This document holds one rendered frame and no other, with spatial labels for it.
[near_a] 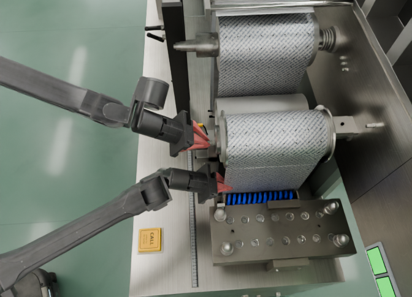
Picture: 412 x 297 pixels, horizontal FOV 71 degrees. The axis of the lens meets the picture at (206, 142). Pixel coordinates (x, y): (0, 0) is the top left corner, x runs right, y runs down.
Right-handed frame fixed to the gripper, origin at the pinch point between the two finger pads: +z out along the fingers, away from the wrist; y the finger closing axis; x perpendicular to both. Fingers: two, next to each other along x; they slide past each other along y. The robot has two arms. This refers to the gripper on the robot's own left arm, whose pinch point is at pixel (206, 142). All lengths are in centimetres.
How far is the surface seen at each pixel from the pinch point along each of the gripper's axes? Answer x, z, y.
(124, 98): -132, 33, -120
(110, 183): -136, 28, -44
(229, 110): 4.7, 5.7, -9.7
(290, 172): 8.7, 21.5, 7.3
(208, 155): -5.8, 5.7, -0.5
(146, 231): -36.6, 3.3, 13.7
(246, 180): -1.4, 14.8, 7.1
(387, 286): 20, 30, 36
